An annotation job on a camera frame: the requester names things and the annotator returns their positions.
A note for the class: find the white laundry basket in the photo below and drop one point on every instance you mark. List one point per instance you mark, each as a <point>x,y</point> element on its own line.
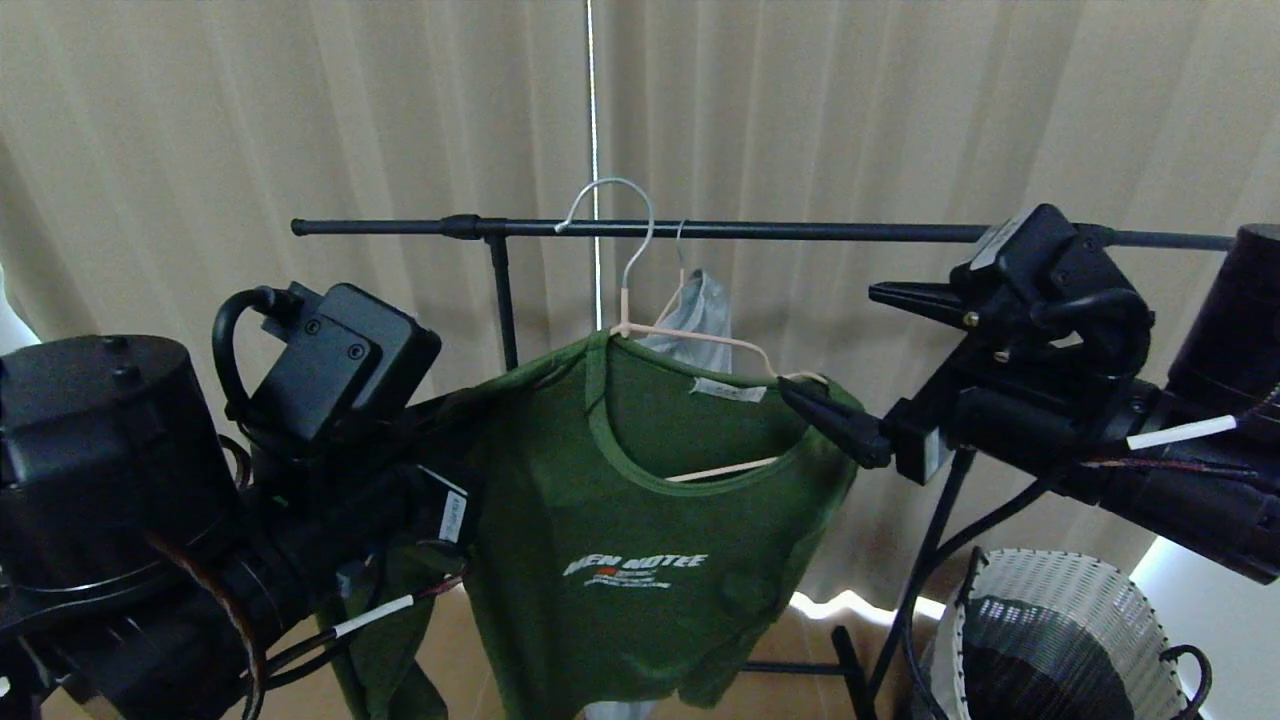
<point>1090,610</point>

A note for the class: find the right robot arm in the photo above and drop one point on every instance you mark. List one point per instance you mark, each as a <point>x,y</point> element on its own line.
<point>1220,330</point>

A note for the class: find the black clothes rack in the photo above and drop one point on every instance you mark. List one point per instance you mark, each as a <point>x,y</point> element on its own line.
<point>800,231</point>

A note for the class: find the pale grey shorts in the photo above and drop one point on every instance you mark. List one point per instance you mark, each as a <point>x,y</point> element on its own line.
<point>700,320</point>

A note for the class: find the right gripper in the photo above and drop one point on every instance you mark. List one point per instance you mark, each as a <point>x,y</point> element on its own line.
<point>1000,420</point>

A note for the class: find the beige curtain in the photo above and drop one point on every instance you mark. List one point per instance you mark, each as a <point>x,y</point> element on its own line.
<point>250,120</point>

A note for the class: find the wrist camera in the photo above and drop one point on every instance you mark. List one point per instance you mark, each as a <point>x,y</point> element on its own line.
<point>340,360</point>
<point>1040,265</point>

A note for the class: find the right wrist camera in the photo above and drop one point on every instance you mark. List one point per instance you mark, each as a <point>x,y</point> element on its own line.
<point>1040,265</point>

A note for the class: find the pink clothes hanger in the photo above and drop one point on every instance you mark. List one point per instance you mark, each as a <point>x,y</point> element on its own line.
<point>648,220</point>
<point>682,250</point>

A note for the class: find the dark green garment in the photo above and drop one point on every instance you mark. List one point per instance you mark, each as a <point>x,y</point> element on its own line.
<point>640,500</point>

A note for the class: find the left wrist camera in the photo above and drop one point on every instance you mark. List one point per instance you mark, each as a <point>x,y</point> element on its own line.
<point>340,360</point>

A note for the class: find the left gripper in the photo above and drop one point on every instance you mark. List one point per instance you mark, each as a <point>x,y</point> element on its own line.
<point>380,510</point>

